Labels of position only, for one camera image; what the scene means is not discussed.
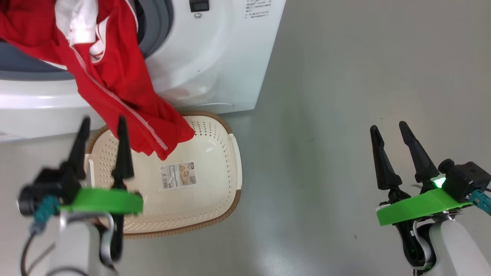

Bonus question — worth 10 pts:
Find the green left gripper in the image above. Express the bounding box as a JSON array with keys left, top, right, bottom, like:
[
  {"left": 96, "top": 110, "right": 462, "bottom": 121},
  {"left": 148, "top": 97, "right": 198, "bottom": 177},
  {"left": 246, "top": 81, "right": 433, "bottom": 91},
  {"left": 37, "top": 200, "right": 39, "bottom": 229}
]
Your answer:
[{"left": 59, "top": 116, "right": 143, "bottom": 264}]

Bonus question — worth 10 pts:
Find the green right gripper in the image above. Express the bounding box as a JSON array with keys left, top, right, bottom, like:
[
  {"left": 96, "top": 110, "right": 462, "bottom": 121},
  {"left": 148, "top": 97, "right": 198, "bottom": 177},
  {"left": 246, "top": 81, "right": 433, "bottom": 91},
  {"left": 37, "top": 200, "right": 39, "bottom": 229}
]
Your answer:
[{"left": 370, "top": 121, "right": 474, "bottom": 271}]

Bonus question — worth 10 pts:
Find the red and white garment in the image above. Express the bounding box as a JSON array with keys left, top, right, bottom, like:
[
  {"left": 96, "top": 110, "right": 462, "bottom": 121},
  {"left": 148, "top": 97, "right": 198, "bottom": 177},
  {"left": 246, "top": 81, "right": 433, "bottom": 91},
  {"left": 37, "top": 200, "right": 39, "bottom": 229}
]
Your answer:
[{"left": 0, "top": 0, "right": 195, "bottom": 161}]

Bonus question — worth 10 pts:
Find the paper label inside basket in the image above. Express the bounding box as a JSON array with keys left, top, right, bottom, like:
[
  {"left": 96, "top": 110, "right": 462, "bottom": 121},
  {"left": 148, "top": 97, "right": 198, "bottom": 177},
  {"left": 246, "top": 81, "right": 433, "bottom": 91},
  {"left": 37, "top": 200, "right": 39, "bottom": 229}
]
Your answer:
[{"left": 159, "top": 161, "right": 197, "bottom": 190}]

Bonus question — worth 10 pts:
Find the cream perforated laundry basket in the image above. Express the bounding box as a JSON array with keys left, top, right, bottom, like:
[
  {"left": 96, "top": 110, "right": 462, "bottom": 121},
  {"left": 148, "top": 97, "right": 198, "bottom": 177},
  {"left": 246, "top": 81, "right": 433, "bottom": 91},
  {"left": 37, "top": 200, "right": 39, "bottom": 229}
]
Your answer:
[{"left": 84, "top": 111, "right": 243, "bottom": 239}]

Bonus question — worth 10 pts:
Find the white washing machine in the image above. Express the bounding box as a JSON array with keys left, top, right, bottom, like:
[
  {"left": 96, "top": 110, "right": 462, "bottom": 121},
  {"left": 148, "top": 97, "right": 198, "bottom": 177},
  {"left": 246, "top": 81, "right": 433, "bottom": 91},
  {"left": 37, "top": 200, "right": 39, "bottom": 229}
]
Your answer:
[{"left": 0, "top": 0, "right": 287, "bottom": 141}]

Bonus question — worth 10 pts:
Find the teal left camera connector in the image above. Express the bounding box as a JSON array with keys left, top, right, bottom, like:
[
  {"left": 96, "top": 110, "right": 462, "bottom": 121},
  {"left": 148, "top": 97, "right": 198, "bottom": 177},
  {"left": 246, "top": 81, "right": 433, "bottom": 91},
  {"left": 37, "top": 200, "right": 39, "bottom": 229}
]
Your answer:
[{"left": 30, "top": 195, "right": 59, "bottom": 235}]

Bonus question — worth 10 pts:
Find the teal camera connector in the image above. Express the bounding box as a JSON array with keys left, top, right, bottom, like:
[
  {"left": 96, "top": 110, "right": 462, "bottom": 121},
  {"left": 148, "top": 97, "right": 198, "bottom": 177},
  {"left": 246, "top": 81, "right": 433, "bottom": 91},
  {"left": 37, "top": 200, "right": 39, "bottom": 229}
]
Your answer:
[
  {"left": 470, "top": 190, "right": 491, "bottom": 216},
  {"left": 30, "top": 195, "right": 59, "bottom": 235}
]

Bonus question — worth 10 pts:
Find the teal right camera connector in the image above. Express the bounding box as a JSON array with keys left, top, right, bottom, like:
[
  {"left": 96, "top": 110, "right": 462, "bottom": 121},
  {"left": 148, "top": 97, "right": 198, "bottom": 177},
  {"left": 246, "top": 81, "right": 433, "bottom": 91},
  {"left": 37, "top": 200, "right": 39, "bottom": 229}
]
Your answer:
[{"left": 470, "top": 190, "right": 491, "bottom": 216}]

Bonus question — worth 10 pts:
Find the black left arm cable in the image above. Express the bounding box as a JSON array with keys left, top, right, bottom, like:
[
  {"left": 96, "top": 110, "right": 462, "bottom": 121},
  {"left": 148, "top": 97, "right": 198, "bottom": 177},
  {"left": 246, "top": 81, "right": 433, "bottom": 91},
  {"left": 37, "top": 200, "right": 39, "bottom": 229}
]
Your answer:
[{"left": 20, "top": 230, "right": 56, "bottom": 276}]

